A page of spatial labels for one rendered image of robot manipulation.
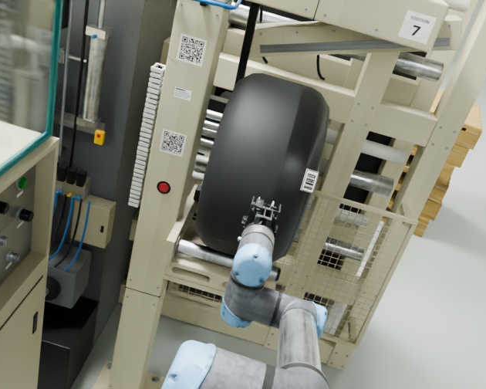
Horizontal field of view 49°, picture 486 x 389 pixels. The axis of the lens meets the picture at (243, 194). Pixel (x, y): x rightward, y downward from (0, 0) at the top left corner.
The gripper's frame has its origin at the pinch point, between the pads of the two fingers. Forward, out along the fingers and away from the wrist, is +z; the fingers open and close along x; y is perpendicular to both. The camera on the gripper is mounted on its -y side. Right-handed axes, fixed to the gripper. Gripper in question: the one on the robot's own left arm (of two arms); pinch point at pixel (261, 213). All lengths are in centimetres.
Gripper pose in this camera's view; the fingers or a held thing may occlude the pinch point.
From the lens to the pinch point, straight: 139.2
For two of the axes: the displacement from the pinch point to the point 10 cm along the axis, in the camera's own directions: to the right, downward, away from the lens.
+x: -9.6, -2.8, 0.1
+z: 1.1, -3.5, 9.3
